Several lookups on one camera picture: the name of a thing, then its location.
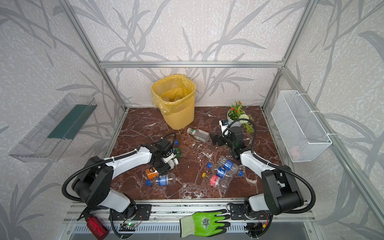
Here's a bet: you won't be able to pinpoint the green soda bottle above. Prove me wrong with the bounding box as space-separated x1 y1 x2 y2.
173 148 182 158

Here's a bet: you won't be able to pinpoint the square clear bottle green ring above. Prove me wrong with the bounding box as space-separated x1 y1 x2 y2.
186 127 211 143

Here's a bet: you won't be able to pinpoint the orange white tea bottle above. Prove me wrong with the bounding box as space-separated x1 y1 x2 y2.
145 157 180 180

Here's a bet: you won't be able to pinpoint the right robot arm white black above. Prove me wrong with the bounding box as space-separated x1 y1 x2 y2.
210 127 308 217

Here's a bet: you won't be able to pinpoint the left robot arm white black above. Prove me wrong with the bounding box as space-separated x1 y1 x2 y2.
62 138 175 216

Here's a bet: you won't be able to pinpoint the yellow ribbed trash bin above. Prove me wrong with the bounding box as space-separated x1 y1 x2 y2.
151 74 196 130

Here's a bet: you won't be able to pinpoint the yellow plastic bin liner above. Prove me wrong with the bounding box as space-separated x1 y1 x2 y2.
151 74 196 116

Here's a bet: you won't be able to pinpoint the white flower pot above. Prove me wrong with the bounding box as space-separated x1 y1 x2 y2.
228 109 242 127

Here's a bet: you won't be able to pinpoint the blue label bottle upper right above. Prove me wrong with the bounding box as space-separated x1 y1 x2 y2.
218 156 245 178

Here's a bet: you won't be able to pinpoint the blue label bottle front left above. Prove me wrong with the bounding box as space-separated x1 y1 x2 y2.
146 173 176 187

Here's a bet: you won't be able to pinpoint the artificial green flowering plant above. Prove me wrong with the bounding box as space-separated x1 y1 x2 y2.
230 101 255 133

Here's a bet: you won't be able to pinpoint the blue label bottle middle right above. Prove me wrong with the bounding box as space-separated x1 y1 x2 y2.
207 163 234 182

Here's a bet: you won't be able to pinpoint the pink label bottle yellow cap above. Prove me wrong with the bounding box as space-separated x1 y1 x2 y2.
202 173 232 194

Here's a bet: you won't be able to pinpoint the green work glove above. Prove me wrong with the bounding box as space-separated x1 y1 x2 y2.
180 209 231 238

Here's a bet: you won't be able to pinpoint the left circuit board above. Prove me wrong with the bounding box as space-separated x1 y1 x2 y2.
119 222 140 233

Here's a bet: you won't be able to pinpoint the red spray bottle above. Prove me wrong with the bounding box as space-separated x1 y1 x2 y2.
77 207 110 240

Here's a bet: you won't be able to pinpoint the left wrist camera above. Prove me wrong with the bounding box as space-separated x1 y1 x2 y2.
163 149 175 163

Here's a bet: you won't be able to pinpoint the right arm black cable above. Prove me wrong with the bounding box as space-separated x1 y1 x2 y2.
222 118 317 214

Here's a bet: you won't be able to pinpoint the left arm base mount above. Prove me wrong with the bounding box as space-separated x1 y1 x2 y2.
109 204 152 221

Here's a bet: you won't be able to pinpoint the aluminium rail base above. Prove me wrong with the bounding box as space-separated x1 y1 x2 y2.
59 196 316 240

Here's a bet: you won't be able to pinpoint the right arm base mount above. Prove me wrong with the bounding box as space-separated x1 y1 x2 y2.
227 203 271 221

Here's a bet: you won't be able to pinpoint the white wire mesh basket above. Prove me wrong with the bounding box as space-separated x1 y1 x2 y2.
272 90 332 163

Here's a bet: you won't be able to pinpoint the right circuit board wires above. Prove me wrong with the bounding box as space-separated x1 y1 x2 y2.
244 220 271 239

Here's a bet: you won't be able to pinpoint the clear wall shelf green mat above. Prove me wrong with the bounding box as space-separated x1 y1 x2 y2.
9 94 97 163

